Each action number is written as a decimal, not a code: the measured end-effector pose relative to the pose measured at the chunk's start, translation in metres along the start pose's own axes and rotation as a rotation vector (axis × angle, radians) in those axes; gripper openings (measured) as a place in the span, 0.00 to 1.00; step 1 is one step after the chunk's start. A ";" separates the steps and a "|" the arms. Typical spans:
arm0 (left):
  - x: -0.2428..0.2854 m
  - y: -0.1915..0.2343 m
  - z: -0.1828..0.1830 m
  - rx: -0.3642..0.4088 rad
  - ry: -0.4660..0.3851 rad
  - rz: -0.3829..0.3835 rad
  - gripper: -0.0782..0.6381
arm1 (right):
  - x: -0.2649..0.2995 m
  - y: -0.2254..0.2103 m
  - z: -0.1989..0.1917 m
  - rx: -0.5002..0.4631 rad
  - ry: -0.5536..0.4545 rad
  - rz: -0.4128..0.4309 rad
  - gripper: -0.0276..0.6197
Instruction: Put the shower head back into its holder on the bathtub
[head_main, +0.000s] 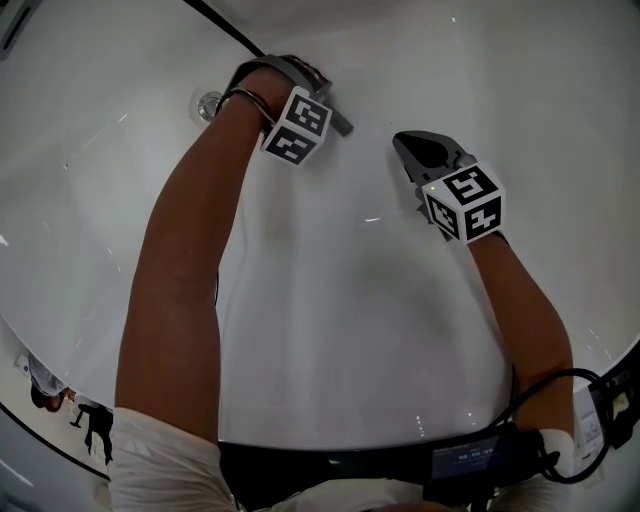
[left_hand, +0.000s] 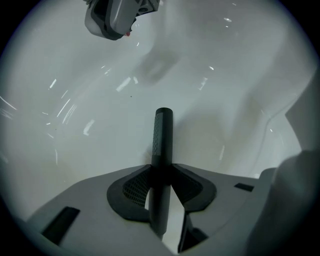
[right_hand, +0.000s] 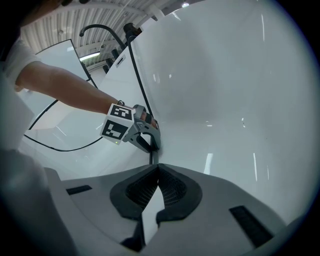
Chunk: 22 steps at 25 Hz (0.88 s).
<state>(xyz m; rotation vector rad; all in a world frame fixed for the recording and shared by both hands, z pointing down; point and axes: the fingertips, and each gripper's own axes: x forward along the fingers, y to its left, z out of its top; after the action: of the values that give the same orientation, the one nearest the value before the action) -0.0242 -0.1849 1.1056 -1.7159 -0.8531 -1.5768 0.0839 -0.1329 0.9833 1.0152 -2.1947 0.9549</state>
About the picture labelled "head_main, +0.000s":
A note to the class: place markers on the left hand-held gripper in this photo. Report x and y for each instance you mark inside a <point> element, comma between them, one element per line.
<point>300,125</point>

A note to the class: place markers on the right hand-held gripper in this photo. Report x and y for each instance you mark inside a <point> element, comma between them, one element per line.
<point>465,205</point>

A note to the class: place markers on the person's right forearm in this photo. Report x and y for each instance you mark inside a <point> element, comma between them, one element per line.
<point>520,310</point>

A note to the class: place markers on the person's left forearm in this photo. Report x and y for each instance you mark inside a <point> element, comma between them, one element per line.
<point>175,300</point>

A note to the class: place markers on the chrome overflow drain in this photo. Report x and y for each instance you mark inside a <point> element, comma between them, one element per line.
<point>209,105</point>

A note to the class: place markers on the white bathtub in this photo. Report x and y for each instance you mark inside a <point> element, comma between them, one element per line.
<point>350,300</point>

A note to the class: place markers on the black overflow cover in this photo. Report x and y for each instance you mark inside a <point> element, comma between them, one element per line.
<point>14,32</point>

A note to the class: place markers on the white battery pack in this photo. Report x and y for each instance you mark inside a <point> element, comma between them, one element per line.
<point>587,425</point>

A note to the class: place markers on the black waist pouch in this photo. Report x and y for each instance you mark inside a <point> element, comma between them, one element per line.
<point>620,420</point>

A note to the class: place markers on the person's black shorts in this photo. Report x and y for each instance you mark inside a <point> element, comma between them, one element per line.
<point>300,465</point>

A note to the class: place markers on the person's white t-shirt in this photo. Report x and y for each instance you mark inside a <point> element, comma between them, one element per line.
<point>160,460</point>

